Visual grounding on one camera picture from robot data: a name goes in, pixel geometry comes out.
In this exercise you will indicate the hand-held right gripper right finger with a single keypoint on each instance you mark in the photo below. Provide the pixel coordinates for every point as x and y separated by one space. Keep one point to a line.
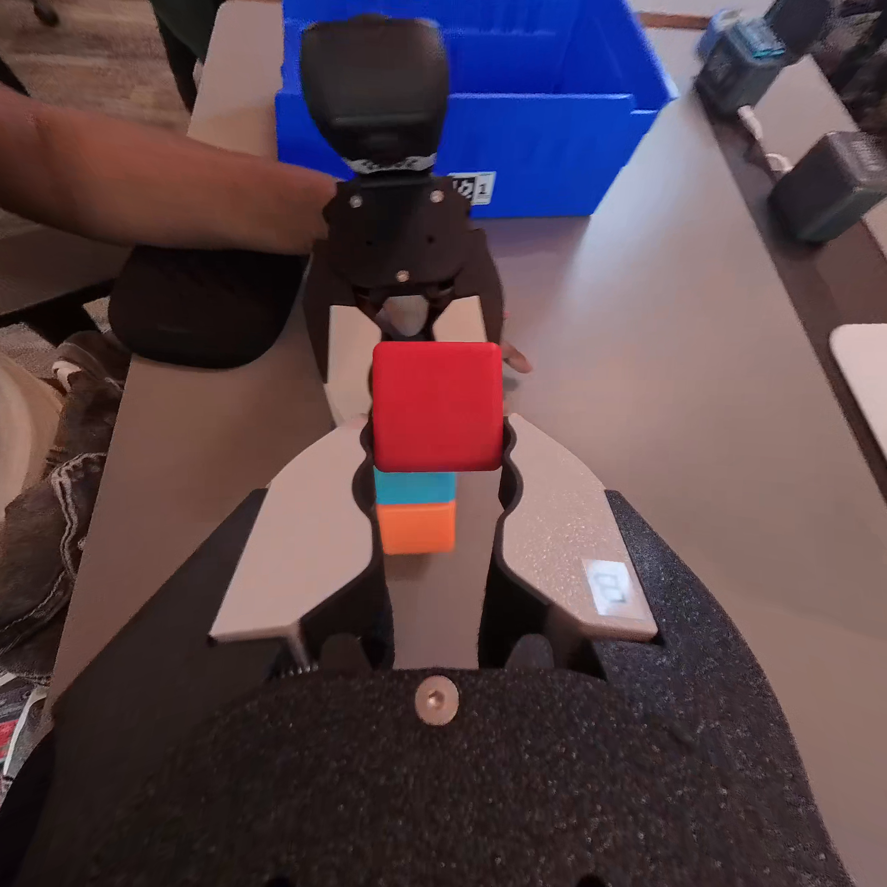
561 541

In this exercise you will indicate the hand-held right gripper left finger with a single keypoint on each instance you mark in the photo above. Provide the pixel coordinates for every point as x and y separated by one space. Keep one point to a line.
294 548

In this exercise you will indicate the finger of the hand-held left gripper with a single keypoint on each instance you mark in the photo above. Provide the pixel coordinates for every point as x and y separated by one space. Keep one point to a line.
349 361

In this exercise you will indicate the red foam cube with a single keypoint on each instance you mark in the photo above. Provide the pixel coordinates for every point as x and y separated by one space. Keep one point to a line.
437 409

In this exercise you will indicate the orange foam cube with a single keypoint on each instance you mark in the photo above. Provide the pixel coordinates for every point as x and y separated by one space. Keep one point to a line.
419 530

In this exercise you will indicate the teal foam cube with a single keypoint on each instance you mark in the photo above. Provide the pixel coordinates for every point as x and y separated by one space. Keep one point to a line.
416 488

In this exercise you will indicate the blue plastic bin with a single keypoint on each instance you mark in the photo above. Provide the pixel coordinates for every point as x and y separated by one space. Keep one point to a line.
555 139

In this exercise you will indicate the person's left forearm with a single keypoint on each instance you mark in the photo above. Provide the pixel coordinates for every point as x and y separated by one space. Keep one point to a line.
139 173

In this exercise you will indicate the person's left hand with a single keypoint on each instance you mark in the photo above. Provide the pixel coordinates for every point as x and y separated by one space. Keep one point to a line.
305 208

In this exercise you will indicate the black textured armrest pad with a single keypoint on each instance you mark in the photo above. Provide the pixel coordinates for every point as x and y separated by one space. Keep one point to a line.
201 312

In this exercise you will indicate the white stand base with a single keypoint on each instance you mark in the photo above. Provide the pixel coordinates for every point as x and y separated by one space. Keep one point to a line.
862 381

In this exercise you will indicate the black power unit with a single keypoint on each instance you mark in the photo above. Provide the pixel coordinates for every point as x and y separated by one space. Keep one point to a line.
742 69
832 187

